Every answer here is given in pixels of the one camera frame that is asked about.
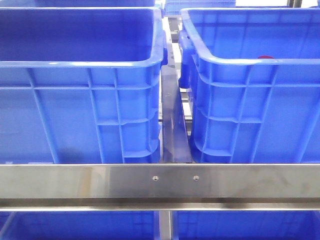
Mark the red mushroom push button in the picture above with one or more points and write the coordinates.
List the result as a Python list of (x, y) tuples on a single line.
[(265, 57)]

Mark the steel centre divider bar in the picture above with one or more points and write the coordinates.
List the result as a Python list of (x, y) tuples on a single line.
[(175, 146)]

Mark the blue plastic crate left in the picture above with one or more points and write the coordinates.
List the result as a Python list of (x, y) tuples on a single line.
[(80, 85)]

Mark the blue plastic crate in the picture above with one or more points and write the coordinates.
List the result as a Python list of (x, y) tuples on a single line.
[(247, 110), (80, 85)]

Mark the blue plastic crate right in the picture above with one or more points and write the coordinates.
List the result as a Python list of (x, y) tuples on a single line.
[(247, 110)]

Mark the blue lower crate right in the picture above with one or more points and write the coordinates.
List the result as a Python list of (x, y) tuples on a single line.
[(246, 225)]

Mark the blue rear crate right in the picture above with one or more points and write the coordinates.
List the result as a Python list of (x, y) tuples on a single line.
[(173, 7)]

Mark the blue lower crate left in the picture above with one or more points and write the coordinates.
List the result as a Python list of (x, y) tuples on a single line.
[(82, 225)]

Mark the blue rear crate left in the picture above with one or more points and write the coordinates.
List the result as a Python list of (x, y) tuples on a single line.
[(81, 3)]

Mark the steel lower vertical post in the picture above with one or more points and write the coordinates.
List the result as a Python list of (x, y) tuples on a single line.
[(165, 225)]

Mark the stainless steel front rail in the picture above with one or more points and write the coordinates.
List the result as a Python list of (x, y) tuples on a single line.
[(143, 187)]

